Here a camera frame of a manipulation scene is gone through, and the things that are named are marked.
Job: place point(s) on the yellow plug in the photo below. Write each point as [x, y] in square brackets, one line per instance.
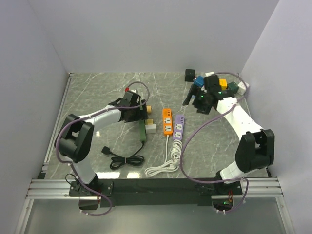
[149, 109]
[149, 122]

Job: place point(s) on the orange power strip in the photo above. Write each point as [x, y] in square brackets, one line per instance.
[167, 122]

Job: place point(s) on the dark green plug cube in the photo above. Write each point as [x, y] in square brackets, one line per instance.
[232, 86]

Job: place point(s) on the purple power strip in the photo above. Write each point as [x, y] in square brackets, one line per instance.
[178, 127]

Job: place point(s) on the white coiled cable purple strip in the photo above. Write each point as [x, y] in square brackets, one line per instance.
[175, 153]

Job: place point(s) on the white plug cube right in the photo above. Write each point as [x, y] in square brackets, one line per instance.
[242, 88]

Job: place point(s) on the yellow plug cube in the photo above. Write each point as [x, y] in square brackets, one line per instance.
[223, 83]

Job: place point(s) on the green power strip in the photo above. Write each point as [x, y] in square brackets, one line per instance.
[142, 131]

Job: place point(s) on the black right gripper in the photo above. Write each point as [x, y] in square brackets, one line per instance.
[194, 90]

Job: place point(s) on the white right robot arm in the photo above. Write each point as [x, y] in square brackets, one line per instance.
[256, 147]

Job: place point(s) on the white plug on strip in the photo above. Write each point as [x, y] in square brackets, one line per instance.
[150, 128]

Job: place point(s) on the black plug cube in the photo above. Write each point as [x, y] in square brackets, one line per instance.
[189, 75]

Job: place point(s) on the yellow plug lower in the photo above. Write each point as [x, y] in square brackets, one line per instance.
[149, 122]

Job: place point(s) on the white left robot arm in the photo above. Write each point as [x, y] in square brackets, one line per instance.
[76, 134]

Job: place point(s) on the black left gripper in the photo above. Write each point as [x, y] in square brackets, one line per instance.
[142, 114]

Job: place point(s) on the dark blue plug cube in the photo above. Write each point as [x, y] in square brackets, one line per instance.
[198, 81]

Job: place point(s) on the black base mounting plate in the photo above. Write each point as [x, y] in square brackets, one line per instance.
[164, 191]

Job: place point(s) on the aluminium rail frame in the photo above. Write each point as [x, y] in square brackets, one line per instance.
[49, 210]

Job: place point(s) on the yellow plug upper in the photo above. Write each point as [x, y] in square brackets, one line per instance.
[149, 109]

